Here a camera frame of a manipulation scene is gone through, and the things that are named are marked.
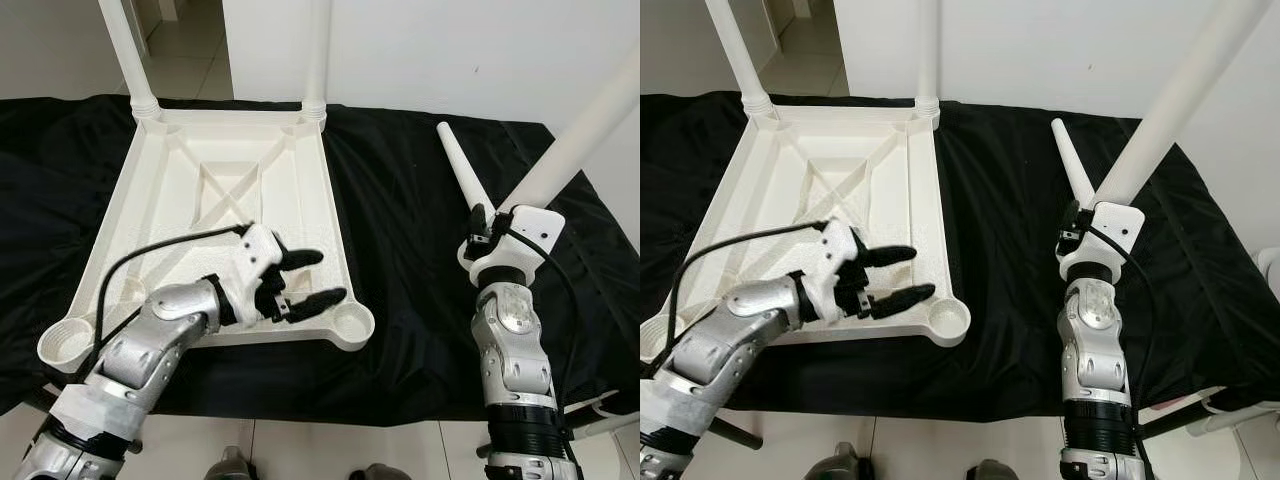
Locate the white plastic table leg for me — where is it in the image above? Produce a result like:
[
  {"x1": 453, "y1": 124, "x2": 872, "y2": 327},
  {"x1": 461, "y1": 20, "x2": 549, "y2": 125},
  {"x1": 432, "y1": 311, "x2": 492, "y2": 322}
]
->
[
  {"x1": 97, "y1": 0, "x2": 161, "y2": 119},
  {"x1": 915, "y1": 0, "x2": 943, "y2": 113},
  {"x1": 1095, "y1": 0, "x2": 1276, "y2": 211},
  {"x1": 500, "y1": 45, "x2": 641, "y2": 216},
  {"x1": 705, "y1": 0, "x2": 773, "y2": 116},
  {"x1": 1050, "y1": 118, "x2": 1098, "y2": 206},
  {"x1": 437, "y1": 122, "x2": 496, "y2": 216},
  {"x1": 302, "y1": 0, "x2": 334, "y2": 116}
]

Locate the black table cloth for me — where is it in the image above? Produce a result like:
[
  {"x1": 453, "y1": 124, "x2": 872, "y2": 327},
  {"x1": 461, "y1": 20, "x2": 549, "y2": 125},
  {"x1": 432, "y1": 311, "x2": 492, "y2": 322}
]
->
[
  {"x1": 640, "y1": 92, "x2": 1280, "y2": 421},
  {"x1": 0, "y1": 95, "x2": 641, "y2": 426}
]

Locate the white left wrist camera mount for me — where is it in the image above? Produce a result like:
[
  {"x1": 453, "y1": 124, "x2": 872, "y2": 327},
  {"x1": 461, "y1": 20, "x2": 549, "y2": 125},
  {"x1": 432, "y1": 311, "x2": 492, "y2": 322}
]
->
[
  {"x1": 205, "y1": 224, "x2": 286, "y2": 326},
  {"x1": 790, "y1": 220, "x2": 866, "y2": 323}
]

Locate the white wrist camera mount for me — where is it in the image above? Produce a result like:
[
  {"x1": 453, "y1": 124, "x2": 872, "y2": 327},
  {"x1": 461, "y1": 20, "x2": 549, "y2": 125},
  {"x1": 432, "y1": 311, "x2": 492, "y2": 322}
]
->
[
  {"x1": 205, "y1": 224, "x2": 286, "y2": 326},
  {"x1": 790, "y1": 220, "x2": 866, "y2": 323},
  {"x1": 1055, "y1": 200, "x2": 1146, "y2": 283},
  {"x1": 458, "y1": 205, "x2": 566, "y2": 289}
]

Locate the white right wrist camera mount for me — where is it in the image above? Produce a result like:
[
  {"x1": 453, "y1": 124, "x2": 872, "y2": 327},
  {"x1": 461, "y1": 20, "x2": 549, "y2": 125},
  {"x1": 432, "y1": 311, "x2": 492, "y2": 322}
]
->
[
  {"x1": 458, "y1": 205, "x2": 566, "y2": 289},
  {"x1": 1055, "y1": 200, "x2": 1146, "y2": 283}
]

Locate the white metal frame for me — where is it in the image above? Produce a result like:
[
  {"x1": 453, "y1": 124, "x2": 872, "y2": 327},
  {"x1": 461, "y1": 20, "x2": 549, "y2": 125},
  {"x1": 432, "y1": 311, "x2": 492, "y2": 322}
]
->
[
  {"x1": 565, "y1": 390, "x2": 641, "y2": 441},
  {"x1": 1140, "y1": 395, "x2": 1280, "y2": 441}
]

